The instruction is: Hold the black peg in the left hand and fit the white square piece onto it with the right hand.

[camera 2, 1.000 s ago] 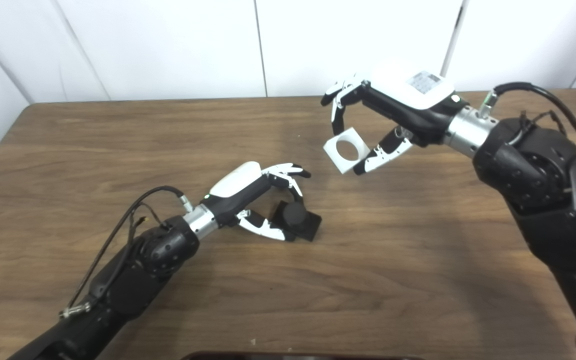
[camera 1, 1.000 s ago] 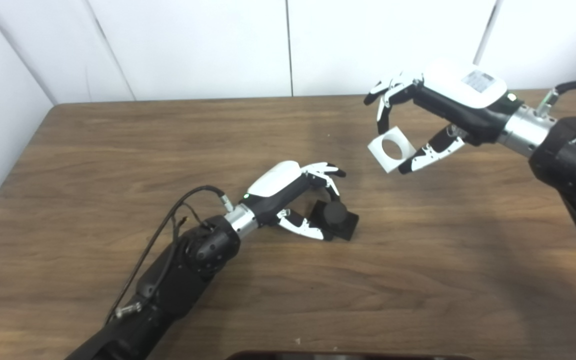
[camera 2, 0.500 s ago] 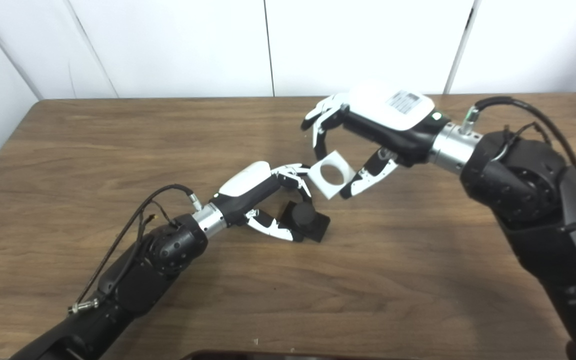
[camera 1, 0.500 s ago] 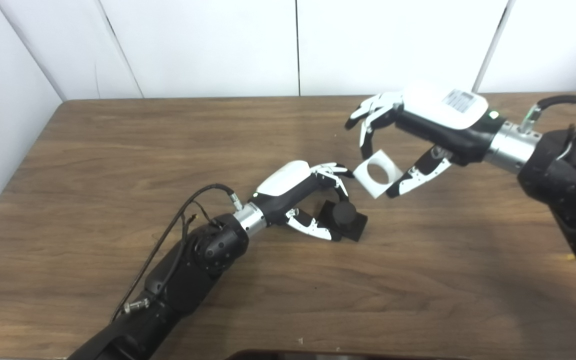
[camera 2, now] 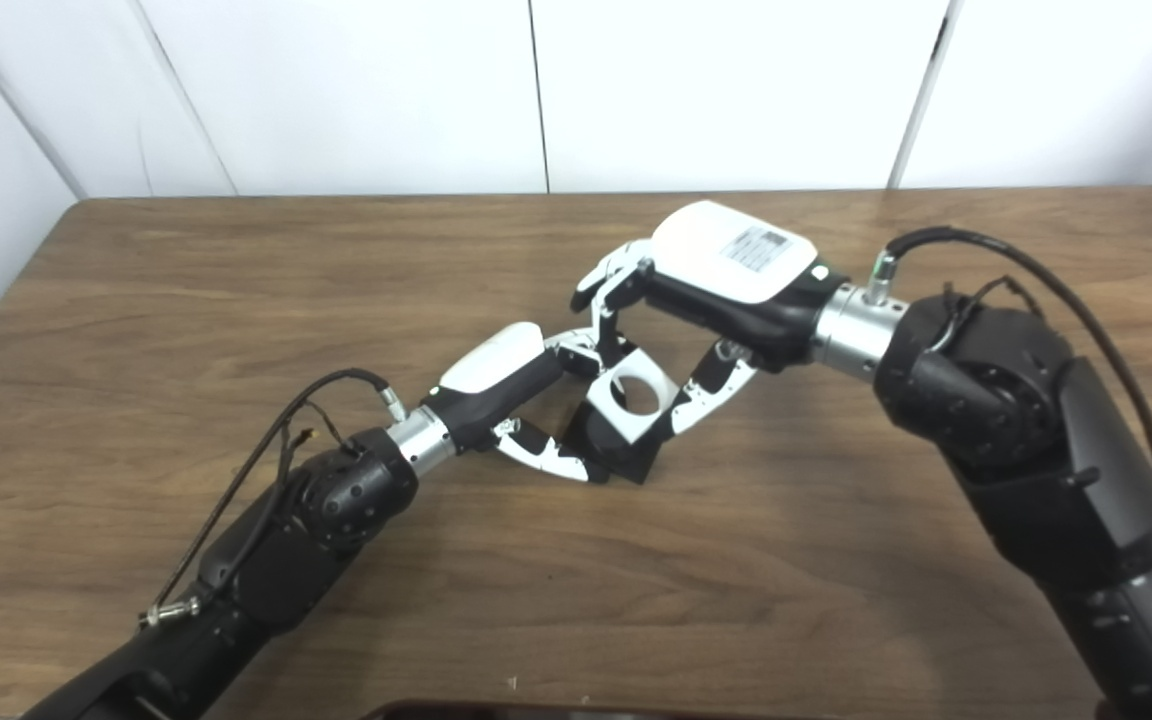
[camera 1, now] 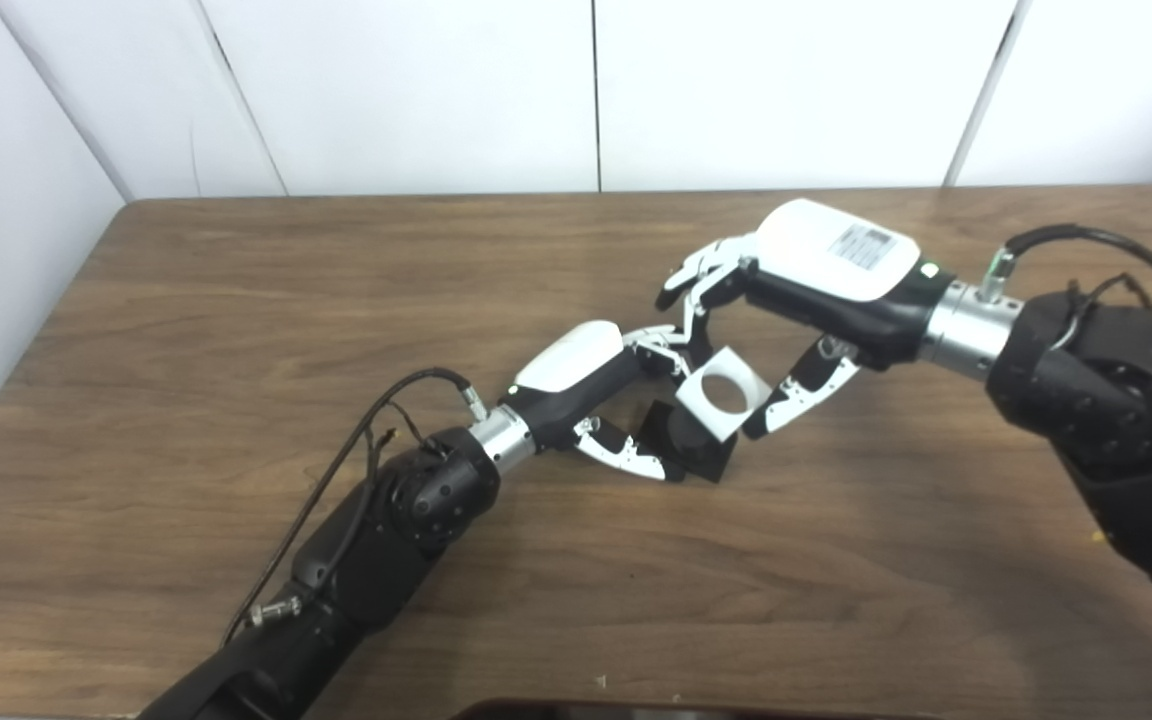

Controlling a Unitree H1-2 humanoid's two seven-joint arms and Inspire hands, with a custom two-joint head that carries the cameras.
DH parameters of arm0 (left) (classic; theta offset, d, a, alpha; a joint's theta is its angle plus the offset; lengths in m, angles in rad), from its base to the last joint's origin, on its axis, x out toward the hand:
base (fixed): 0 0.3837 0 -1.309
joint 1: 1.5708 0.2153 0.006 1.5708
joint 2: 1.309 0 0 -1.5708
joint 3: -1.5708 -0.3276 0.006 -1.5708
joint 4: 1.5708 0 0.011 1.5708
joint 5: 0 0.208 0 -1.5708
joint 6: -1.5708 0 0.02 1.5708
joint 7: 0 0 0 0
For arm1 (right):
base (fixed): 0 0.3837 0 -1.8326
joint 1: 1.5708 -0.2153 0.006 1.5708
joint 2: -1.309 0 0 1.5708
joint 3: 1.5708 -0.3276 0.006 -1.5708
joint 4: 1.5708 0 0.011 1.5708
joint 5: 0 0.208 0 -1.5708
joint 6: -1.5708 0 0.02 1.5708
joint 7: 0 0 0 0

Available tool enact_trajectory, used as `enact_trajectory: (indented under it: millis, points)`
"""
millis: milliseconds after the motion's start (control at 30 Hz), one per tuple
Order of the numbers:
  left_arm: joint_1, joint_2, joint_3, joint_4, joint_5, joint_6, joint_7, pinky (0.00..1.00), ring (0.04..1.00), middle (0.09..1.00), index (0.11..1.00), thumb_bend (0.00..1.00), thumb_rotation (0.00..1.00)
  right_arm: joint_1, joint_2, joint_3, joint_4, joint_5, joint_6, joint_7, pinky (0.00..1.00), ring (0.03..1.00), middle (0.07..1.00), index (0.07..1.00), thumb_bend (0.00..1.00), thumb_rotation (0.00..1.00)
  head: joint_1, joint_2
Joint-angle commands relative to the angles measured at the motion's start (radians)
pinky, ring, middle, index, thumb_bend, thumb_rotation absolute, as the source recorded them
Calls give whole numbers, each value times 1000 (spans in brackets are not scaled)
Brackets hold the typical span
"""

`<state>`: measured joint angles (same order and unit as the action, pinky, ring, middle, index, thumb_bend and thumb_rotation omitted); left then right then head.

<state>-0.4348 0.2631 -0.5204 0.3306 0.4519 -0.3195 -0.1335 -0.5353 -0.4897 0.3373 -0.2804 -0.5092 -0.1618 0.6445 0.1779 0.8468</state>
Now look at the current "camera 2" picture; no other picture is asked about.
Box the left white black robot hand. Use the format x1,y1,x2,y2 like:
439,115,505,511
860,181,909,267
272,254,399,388
421,322,627,484

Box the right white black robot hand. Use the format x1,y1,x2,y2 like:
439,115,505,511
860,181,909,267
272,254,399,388
571,200,849,436

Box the white square piece with hole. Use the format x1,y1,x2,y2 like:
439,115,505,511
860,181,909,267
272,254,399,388
584,345,680,444

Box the black peg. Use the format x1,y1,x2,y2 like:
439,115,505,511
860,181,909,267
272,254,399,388
561,385,662,486

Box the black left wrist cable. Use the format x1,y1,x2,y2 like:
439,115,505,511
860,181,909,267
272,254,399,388
139,368,409,629

